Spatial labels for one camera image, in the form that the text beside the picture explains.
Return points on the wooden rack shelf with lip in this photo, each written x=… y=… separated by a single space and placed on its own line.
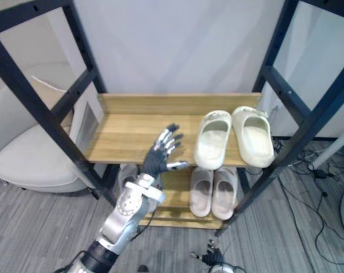
x=132 y=136

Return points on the grey white slipper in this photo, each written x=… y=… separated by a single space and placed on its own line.
x=126 y=176

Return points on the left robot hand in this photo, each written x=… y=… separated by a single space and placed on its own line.
x=157 y=163

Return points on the white armchair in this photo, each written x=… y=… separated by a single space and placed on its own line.
x=32 y=165

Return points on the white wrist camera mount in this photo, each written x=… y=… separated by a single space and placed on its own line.
x=149 y=192

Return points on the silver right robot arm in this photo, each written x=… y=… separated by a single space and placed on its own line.
x=224 y=269

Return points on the cream foam slipper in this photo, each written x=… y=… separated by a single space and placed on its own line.
x=211 y=153
x=257 y=153

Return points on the black power adapter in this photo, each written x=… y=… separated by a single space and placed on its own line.
x=320 y=173

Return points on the dark left robot foot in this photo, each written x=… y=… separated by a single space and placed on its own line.
x=143 y=268

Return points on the white table leg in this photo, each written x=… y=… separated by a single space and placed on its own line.
x=333 y=150

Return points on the black metal rack frame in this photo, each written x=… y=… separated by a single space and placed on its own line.
x=51 y=112

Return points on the beige pink slipper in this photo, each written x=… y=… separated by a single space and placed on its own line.
x=224 y=211
x=201 y=207

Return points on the grey ribbed panel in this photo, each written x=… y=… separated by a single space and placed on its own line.
x=87 y=125

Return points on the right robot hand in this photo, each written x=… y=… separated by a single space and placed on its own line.
x=213 y=257

